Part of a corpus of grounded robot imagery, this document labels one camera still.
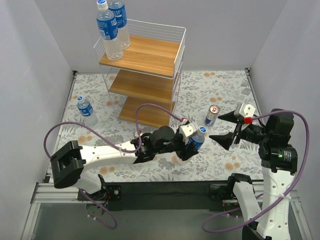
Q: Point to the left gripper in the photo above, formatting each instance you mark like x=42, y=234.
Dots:
x=182, y=144

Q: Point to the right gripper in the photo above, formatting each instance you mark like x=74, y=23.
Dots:
x=238, y=130

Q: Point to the small Pocari Sweat bottle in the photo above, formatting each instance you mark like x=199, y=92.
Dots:
x=86, y=110

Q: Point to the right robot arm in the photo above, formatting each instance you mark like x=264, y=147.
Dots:
x=279, y=162

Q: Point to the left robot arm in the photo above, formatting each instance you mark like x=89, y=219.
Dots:
x=72, y=163

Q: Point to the right Red Bull can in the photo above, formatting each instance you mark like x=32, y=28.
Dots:
x=212, y=115

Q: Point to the red bull can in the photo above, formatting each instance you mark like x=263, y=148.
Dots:
x=212, y=115
x=138, y=133

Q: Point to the left Red Bull can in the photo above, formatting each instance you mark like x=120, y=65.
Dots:
x=138, y=133

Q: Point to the floral tablecloth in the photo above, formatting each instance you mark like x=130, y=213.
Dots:
x=197, y=91

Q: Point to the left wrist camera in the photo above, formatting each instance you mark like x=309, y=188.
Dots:
x=187, y=129

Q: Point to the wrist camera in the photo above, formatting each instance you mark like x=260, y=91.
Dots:
x=245, y=112
x=187, y=129

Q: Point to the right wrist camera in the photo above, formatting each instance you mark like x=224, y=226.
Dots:
x=245, y=112

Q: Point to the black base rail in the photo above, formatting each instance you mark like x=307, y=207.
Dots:
x=165, y=195

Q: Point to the white wire wooden shelf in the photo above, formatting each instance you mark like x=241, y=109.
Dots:
x=148, y=73

